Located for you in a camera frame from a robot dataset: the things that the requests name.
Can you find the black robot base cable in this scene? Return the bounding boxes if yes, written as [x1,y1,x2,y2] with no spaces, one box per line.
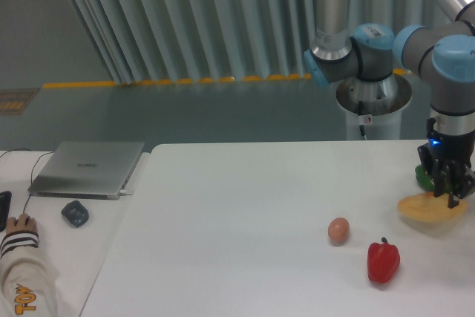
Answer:
[356,100,369,142]

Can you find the dark grey small case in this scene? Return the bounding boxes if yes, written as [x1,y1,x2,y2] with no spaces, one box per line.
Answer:
[61,200,90,228]

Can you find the red bell pepper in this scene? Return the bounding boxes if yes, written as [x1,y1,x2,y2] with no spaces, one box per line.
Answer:
[367,237,401,284]

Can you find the green bell pepper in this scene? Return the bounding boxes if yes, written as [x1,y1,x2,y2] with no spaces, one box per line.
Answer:
[415,165,434,192]

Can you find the white usb dongle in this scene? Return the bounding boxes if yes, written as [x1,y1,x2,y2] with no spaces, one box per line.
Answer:
[119,190,134,197]

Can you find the person's hand on mouse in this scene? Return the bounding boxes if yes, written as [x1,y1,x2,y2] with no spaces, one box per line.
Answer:
[5,213,38,235]

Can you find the white pleated curtain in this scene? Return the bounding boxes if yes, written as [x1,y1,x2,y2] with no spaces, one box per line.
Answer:
[71,0,474,85]

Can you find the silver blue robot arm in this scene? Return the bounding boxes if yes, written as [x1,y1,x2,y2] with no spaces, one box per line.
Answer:
[304,0,474,208]

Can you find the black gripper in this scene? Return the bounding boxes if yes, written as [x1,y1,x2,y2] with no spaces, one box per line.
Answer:
[418,117,474,209]

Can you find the brown egg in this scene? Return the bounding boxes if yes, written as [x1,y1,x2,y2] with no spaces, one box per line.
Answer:
[327,218,350,244]

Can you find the cream striped sleeve forearm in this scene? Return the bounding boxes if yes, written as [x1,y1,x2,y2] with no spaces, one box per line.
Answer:
[1,230,58,316]

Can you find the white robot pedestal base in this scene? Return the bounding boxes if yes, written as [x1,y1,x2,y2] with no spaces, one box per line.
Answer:
[336,74,412,140]

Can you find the silver closed laptop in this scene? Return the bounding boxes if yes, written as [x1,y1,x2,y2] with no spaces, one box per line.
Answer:
[28,141,144,200]

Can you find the black mouse cable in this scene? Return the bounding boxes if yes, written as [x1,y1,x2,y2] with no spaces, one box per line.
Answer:
[0,148,55,215]

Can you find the black keyboard edge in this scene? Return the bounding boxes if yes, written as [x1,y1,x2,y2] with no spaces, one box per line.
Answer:
[0,191,12,232]

